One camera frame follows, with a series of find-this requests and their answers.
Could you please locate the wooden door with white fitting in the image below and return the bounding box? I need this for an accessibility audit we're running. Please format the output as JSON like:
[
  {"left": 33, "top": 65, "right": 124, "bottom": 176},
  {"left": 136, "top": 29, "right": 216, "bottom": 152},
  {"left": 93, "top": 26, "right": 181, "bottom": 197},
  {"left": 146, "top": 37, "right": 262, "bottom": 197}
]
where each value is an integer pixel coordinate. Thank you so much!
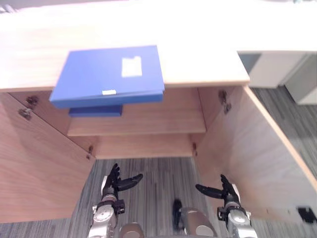
[{"left": 0, "top": 92, "right": 94, "bottom": 223}]

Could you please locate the plain blue box folder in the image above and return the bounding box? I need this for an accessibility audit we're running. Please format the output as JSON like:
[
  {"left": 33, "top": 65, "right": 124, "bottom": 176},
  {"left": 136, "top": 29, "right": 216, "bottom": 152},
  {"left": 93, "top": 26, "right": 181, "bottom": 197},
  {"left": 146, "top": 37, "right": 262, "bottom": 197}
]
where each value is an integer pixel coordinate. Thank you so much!
[{"left": 68, "top": 105, "right": 124, "bottom": 118}]

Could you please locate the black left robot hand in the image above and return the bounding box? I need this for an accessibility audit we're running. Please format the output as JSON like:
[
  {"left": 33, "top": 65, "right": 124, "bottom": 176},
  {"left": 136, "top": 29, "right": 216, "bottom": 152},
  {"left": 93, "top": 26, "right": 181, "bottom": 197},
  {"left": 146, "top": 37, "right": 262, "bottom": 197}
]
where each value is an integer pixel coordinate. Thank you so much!
[{"left": 101, "top": 163, "right": 144, "bottom": 196}]

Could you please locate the white cabinet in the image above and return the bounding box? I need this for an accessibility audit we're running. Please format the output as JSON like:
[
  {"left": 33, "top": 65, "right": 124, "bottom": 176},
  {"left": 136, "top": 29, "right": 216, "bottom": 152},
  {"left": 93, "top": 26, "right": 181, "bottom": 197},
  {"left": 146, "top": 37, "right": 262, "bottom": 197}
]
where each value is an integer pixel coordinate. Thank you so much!
[
  {"left": 284, "top": 55, "right": 317, "bottom": 105},
  {"left": 237, "top": 51, "right": 312, "bottom": 89}
]

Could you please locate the wooden cabinet shelf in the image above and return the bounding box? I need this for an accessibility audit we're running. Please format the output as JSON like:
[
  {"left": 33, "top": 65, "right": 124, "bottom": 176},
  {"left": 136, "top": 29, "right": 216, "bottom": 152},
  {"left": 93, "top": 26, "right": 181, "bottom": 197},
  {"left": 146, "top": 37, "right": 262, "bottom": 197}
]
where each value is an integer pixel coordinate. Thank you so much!
[{"left": 67, "top": 105, "right": 207, "bottom": 136}]

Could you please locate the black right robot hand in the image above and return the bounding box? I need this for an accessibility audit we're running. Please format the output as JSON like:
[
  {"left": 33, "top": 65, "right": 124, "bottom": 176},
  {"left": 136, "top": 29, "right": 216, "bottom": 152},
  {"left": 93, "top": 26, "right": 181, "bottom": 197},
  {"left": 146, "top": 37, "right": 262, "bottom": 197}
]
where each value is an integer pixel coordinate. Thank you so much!
[{"left": 195, "top": 174, "right": 241, "bottom": 203}]

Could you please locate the wooden cabinet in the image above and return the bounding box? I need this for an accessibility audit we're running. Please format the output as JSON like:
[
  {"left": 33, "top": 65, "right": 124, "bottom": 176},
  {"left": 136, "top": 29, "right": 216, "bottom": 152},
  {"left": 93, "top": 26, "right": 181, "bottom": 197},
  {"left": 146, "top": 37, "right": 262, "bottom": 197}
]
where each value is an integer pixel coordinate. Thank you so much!
[{"left": 0, "top": 4, "right": 251, "bottom": 161}]

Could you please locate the silver right robot leg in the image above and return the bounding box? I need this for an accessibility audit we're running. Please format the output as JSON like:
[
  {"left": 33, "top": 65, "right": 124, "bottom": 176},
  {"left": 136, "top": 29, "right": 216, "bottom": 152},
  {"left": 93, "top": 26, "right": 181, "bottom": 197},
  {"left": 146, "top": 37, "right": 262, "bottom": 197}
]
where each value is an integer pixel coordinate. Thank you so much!
[{"left": 172, "top": 199, "right": 218, "bottom": 238}]

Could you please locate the wooden door with black latch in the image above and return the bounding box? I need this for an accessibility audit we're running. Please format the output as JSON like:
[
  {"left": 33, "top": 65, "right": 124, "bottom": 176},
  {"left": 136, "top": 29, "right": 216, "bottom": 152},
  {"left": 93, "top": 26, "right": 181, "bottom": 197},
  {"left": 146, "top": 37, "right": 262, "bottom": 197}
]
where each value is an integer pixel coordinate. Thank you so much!
[{"left": 195, "top": 85, "right": 317, "bottom": 220}]

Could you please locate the blue folder with white label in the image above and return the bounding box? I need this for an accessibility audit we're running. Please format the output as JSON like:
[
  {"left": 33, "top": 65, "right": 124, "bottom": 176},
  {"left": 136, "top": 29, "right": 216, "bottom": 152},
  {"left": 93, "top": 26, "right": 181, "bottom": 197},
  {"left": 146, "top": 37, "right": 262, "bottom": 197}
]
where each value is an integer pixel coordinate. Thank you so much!
[{"left": 49, "top": 45, "right": 166, "bottom": 109}]

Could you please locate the silver robot leg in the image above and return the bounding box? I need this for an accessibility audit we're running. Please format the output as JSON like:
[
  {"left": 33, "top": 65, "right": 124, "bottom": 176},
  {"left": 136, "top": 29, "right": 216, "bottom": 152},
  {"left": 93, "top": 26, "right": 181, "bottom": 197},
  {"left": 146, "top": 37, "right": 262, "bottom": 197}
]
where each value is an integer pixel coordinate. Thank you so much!
[
  {"left": 172, "top": 199, "right": 218, "bottom": 238},
  {"left": 118, "top": 222, "right": 147, "bottom": 238}
]

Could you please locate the silver left robot leg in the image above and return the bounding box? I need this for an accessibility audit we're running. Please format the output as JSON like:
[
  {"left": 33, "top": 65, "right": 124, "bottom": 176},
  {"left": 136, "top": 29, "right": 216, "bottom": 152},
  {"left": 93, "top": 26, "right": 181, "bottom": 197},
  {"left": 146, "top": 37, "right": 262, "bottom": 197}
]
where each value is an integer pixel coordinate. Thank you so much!
[{"left": 118, "top": 222, "right": 147, "bottom": 238}]

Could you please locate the black door latch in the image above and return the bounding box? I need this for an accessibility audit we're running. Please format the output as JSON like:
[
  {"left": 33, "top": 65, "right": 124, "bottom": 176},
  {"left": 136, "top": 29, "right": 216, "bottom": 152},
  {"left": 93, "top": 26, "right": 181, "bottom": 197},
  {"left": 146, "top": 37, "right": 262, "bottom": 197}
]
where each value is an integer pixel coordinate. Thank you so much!
[{"left": 298, "top": 206, "right": 315, "bottom": 223}]

